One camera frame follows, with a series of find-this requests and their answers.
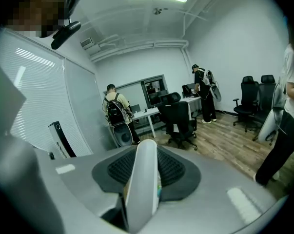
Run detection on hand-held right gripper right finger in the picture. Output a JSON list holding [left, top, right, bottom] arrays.
[[141, 145, 289, 234]]

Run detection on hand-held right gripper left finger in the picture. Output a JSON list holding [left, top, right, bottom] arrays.
[[34, 145, 137, 234]]

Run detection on white dustpan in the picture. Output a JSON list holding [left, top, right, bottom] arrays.
[[257, 108, 283, 144]]

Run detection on white tower air purifier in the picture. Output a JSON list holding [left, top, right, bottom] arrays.
[[48, 120, 77, 159]]

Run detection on person's grey clothing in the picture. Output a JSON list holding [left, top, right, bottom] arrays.
[[0, 55, 66, 234]]

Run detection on black backpack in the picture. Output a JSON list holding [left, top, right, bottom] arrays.
[[106, 93, 132, 127]]

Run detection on black office chair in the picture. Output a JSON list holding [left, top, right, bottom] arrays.
[[157, 91, 199, 151], [252, 74, 277, 146], [233, 75, 260, 133]]

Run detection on white window blinds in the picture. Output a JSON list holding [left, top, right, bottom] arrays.
[[0, 29, 106, 156]]

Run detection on white desk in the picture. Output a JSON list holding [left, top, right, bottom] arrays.
[[179, 96, 203, 121], [131, 105, 167, 139]]

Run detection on black monitor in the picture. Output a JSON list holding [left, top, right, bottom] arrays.
[[181, 82, 196, 98]]

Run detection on white backpack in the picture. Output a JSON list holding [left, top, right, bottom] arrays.
[[202, 69, 217, 87]]

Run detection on grey-framed interior window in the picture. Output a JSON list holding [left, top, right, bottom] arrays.
[[139, 74, 166, 108]]

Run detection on white ceiling pipes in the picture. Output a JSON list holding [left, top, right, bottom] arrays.
[[89, 0, 211, 63]]

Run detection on person's head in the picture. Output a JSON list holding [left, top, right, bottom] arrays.
[[2, 0, 82, 39]]

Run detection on white wall air vent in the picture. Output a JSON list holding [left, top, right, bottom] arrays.
[[79, 37, 96, 50]]

